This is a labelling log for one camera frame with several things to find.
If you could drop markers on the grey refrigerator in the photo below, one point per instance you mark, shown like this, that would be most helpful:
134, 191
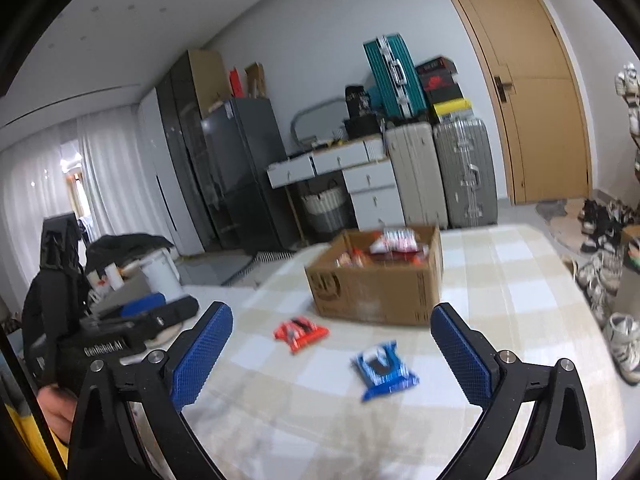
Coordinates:
245, 170

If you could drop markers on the white curtain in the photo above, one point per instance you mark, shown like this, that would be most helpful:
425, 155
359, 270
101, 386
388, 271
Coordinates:
30, 200

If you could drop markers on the plain black shoe box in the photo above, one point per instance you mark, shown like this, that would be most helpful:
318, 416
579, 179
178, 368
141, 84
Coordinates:
445, 94

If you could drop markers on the person's yellow shirt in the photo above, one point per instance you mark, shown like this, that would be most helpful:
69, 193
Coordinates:
30, 440

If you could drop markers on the grey doormat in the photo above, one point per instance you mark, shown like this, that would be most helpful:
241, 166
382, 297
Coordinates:
565, 225

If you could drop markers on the patterned rug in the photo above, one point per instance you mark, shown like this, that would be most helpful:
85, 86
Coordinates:
260, 260

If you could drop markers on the silver suitcase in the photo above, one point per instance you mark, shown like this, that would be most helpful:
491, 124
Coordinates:
465, 170

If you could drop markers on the narrow brown box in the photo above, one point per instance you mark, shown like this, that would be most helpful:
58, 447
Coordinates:
255, 80

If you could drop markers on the blue snack packet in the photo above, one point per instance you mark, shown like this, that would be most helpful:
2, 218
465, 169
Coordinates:
382, 370

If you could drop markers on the small brown carton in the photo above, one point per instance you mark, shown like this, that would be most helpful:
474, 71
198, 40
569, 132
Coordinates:
631, 290

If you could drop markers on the pile of mixed snacks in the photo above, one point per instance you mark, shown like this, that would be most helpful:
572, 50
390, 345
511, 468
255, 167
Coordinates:
395, 242

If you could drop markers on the teal suitcase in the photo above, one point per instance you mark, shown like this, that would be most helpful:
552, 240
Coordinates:
395, 80

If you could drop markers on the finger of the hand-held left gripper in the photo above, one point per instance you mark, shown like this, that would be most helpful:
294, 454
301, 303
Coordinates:
175, 312
142, 305

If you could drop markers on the white bucket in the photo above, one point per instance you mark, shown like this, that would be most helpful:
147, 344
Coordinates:
162, 275

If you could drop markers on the white figure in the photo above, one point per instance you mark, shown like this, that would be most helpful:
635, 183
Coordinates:
627, 85

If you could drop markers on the flat cardboard sheet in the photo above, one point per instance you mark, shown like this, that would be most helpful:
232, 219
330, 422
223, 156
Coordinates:
207, 75

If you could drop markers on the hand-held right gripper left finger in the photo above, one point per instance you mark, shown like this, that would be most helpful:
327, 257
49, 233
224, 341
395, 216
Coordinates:
200, 355

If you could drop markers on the row of shoes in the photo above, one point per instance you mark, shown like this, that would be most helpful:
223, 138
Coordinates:
600, 285

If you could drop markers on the beige suitcase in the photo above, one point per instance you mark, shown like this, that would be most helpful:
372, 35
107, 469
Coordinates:
415, 175

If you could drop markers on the black cloth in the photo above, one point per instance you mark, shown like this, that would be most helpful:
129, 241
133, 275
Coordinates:
125, 247

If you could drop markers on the wooden door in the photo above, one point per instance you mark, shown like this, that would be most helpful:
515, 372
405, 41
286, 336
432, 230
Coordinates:
545, 135

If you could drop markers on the person's left hand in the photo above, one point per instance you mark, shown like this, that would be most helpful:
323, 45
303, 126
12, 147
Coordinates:
55, 410

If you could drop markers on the cardboard box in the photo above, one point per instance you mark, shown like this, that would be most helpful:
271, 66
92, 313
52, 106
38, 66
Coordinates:
370, 290

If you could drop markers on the arched mirror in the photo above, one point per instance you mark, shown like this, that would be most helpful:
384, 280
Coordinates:
312, 120

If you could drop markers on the red snack packet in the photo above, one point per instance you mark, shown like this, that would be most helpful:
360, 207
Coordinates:
300, 334

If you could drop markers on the white dresser with drawers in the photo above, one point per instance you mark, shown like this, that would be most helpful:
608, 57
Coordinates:
375, 195

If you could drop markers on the dark glass cabinet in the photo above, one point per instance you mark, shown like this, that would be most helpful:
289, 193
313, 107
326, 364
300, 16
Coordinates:
185, 135

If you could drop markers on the woven laundry basket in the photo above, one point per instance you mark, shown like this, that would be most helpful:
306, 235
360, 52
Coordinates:
325, 210

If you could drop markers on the black shoe box red label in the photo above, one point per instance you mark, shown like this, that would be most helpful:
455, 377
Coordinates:
436, 66

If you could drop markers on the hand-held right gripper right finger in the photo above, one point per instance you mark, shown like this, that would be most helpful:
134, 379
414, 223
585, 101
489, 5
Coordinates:
460, 355

